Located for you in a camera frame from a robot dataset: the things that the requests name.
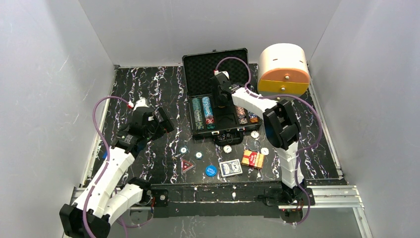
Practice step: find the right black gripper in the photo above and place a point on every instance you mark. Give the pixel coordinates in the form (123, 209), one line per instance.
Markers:
(222, 99)

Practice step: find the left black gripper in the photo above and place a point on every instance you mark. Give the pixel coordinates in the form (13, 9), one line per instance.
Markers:
(164, 119)

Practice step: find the blue round blind button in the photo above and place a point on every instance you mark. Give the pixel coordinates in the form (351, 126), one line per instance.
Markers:
(211, 171)

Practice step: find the clear round button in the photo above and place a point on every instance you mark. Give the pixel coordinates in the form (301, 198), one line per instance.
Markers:
(254, 145)

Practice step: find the blue playing card deck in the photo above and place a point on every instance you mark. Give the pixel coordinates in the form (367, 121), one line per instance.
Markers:
(230, 168)

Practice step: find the red playing card deck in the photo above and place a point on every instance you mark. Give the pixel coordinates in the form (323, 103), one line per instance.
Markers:
(252, 159)

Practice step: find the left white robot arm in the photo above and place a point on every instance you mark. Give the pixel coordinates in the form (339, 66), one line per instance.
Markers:
(92, 214)

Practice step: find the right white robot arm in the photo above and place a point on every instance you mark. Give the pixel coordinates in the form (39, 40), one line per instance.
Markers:
(282, 128)

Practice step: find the green poker chip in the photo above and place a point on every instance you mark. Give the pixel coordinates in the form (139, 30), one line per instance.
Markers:
(184, 150)

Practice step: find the purple orange chip stack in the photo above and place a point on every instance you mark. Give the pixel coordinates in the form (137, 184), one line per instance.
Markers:
(242, 119)

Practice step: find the cyan red chip stack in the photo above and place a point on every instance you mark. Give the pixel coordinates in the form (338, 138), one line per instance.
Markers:
(210, 123)

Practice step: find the black poker chip case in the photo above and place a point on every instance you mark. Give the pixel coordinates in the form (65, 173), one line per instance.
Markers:
(198, 70)

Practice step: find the teal poker chip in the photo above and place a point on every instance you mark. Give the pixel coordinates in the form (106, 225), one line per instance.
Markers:
(198, 155)

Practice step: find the red triangular plaque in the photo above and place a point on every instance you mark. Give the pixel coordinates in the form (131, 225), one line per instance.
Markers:
(186, 166)

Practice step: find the green blue white chip stack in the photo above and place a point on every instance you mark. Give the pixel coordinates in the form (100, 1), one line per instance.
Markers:
(253, 118)

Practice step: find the white poker chip upper right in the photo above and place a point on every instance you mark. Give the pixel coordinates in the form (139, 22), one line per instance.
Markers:
(255, 134)

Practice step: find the white poker chip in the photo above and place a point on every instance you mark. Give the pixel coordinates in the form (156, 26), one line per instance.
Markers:
(265, 151)
(255, 134)
(227, 149)

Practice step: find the white poker chip center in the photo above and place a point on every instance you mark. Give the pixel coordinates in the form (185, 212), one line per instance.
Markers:
(227, 149)

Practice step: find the white round drawer cabinet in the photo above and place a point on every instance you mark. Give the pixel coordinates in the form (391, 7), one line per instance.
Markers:
(283, 69)

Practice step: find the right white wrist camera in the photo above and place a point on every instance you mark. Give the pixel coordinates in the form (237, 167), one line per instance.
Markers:
(225, 73)

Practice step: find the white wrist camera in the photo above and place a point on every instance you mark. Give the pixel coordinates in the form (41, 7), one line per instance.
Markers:
(225, 73)
(142, 102)

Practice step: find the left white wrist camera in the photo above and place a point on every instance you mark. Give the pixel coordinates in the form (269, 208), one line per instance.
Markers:
(142, 102)

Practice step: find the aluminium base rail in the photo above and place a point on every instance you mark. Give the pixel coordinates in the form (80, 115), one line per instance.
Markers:
(248, 198)

